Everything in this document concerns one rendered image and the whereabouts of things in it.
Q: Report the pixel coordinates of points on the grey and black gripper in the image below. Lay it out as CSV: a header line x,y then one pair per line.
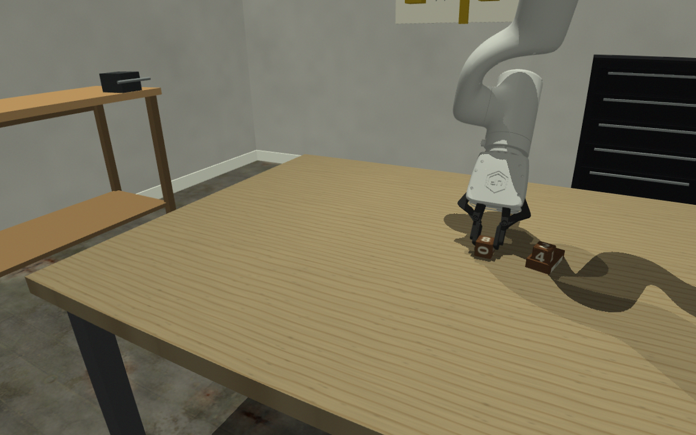
x,y
498,180

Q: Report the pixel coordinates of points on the brown number cube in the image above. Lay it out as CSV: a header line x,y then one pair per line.
x,y
543,252
484,247

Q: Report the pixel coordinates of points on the brown wooden tray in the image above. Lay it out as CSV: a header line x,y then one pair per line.
x,y
544,267

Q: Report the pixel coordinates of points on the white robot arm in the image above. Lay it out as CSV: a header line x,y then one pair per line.
x,y
509,110

